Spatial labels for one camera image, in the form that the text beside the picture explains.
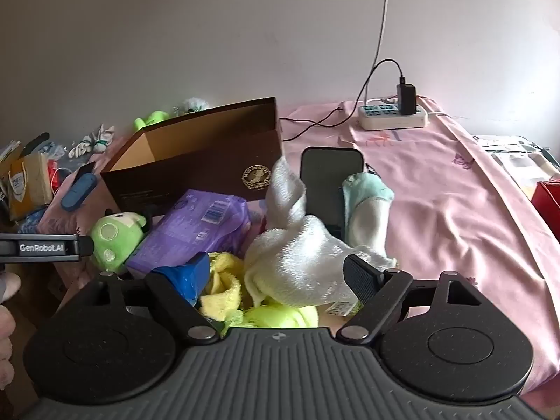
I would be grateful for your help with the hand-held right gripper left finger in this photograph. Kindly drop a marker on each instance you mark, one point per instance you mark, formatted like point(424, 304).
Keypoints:
point(192, 281)

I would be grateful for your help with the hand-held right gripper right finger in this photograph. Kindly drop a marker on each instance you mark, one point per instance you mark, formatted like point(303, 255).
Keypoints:
point(358, 281)

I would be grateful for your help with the yellow fluffy towel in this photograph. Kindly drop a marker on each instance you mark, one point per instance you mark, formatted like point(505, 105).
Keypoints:
point(223, 284)

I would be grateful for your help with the white fluffy towel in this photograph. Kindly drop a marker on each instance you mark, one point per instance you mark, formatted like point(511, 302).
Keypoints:
point(302, 253)

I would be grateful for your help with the teal and white fuzzy sock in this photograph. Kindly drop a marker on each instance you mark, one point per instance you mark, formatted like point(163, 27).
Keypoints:
point(369, 214)

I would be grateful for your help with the green round cow plush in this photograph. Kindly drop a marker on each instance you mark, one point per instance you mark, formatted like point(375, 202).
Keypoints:
point(111, 240)

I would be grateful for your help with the neon yellow cloth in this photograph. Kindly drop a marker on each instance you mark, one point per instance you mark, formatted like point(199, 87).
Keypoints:
point(275, 317)

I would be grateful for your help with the brown cardboard box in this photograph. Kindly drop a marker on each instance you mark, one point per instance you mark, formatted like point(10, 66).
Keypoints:
point(197, 170)

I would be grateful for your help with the person's left hand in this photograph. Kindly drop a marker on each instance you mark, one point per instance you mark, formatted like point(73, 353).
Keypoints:
point(9, 286)

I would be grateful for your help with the blue bag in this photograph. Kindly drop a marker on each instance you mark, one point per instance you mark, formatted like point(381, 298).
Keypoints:
point(31, 223)

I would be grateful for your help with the purple plastic packet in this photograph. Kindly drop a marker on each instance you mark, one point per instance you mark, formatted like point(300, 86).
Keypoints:
point(192, 227)

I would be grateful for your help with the yellow paper packet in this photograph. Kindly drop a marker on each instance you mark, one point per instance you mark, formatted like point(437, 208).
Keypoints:
point(30, 183)

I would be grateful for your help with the blue oval case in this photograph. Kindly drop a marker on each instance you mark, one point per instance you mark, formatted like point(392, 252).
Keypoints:
point(76, 194)

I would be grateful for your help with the red small packet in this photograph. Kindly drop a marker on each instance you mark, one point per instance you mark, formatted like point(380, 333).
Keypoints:
point(53, 175)

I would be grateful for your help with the small black phone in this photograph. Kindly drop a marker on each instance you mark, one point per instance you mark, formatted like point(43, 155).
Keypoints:
point(85, 171)

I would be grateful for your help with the clear plastic bag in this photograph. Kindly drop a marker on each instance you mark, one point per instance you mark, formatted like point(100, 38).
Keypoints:
point(52, 149)

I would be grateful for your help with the white cotton glove bundle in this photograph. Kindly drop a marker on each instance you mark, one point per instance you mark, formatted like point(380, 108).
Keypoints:
point(81, 148)
point(103, 138)

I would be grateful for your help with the white power strip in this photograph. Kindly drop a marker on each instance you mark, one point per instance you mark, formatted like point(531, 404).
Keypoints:
point(385, 118)

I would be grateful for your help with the lime green plush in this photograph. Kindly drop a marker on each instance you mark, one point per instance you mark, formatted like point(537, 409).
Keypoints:
point(151, 119)

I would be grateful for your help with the fluffy white panda plush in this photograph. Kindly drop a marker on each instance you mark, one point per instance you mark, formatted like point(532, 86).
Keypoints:
point(192, 105)

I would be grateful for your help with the stack of papers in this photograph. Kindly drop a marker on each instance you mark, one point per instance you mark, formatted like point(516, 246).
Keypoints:
point(516, 157)

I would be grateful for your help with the red box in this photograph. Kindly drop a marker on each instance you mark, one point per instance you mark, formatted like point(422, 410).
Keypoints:
point(547, 201)

